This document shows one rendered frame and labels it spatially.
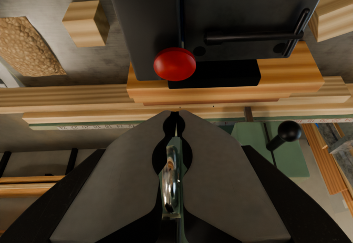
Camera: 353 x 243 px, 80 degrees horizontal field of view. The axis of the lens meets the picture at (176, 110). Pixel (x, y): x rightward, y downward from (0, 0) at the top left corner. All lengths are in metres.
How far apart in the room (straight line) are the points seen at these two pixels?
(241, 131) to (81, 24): 0.21
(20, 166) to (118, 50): 3.44
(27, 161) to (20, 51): 3.36
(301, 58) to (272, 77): 0.05
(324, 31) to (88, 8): 0.25
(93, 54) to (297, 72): 0.27
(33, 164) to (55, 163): 0.32
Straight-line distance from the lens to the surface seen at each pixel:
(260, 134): 0.27
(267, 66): 0.29
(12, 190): 3.01
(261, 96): 0.32
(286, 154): 0.27
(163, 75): 0.16
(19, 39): 0.34
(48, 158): 3.50
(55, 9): 0.30
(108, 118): 0.37
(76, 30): 0.26
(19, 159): 3.76
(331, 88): 0.41
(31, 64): 0.36
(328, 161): 2.20
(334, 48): 0.37
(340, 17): 0.29
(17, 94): 0.44
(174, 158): 0.38
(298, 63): 0.31
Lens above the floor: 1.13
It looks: 32 degrees down
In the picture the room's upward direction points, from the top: 180 degrees clockwise
